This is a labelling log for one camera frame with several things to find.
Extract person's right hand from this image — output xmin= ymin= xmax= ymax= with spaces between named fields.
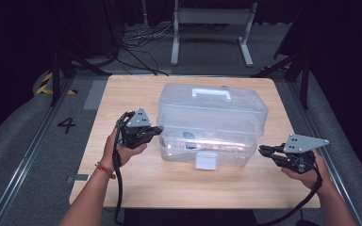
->
xmin=280 ymin=148 xmax=332 ymax=191

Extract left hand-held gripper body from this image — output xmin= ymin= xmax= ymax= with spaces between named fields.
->
xmin=115 ymin=106 xmax=154 ymax=151

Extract left hand-held gripper black cable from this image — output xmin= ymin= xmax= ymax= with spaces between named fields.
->
xmin=112 ymin=124 xmax=126 ymax=226

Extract person's left hand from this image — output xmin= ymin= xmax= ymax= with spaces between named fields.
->
xmin=101 ymin=126 xmax=149 ymax=172

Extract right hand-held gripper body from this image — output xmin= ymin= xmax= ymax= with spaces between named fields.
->
xmin=270 ymin=134 xmax=330 ymax=174

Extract white and blue packet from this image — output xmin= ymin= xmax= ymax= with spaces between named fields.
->
xmin=169 ymin=130 xmax=203 ymax=151

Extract right hand-held gripper black cable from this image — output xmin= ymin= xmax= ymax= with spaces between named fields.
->
xmin=256 ymin=160 xmax=324 ymax=226

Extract grey floor tape patch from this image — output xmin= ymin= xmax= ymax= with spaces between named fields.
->
xmin=82 ymin=79 xmax=108 ymax=111

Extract yellow and black floor tape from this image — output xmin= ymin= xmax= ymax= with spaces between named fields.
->
xmin=35 ymin=72 xmax=78 ymax=96

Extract orange bracelet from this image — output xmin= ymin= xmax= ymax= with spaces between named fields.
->
xmin=94 ymin=161 xmax=117 ymax=181

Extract small grey floor tape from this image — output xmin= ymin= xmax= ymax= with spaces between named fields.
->
xmin=65 ymin=173 xmax=91 ymax=185

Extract grey metal stand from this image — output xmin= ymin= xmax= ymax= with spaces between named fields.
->
xmin=170 ymin=0 xmax=255 ymax=68

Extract black stand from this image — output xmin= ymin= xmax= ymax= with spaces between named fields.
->
xmin=250 ymin=52 xmax=313 ymax=110
xmin=50 ymin=48 xmax=113 ymax=107

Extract hand-held gripper black cable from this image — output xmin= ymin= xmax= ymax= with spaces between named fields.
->
xmin=112 ymin=124 xmax=126 ymax=226
xmin=256 ymin=160 xmax=324 ymax=226

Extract metal floor rail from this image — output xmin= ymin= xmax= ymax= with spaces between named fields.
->
xmin=287 ymin=79 xmax=362 ymax=226
xmin=0 ymin=78 xmax=74 ymax=226

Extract clear plastic storage box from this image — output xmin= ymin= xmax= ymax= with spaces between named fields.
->
xmin=156 ymin=82 xmax=270 ymax=171

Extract bundle of black floor cables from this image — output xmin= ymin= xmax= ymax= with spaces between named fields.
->
xmin=118 ymin=22 xmax=173 ymax=77

